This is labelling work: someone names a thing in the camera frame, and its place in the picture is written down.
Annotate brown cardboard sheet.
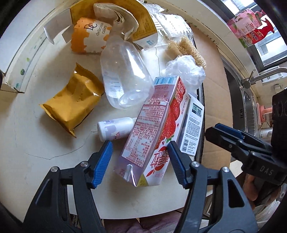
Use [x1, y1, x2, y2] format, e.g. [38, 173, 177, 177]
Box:
[190, 25, 233, 170]

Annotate clear plastic packaging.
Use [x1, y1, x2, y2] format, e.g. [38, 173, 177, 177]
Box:
[143, 3, 194, 42]

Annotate beige loofah sponge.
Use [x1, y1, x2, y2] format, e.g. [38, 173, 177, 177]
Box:
[168, 36, 207, 69]

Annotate white barcode box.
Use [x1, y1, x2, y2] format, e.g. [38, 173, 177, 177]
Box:
[177, 94, 204, 160]

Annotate small white yogurt bottle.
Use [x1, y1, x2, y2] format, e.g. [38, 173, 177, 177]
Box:
[97, 117, 137, 142]

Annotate clear plastic bag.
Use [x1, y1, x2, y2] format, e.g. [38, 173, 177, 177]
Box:
[160, 55, 206, 96]

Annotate clear plastic bottle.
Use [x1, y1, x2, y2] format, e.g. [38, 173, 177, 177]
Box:
[100, 34, 154, 109]

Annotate steel faucet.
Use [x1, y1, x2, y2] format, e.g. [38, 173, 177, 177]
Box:
[241, 67, 287, 89]

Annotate red spray bottle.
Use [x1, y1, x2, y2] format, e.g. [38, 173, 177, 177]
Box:
[244, 18, 274, 47]

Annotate steel kitchen sink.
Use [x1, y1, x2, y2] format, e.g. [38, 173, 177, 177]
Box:
[221, 56, 272, 142]

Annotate yellow snack wrapper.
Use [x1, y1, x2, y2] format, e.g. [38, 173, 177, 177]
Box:
[40, 64, 105, 137]

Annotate white paper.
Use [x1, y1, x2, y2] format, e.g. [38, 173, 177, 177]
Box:
[93, 3, 139, 40]

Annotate strawberry milk carton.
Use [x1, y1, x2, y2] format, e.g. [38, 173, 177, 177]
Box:
[114, 76, 190, 187]

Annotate pink detergent pouch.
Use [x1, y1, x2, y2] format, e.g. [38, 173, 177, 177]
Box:
[227, 8, 265, 48]

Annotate orange delicious cakes box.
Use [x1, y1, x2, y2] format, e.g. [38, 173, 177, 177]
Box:
[44, 1, 158, 53]

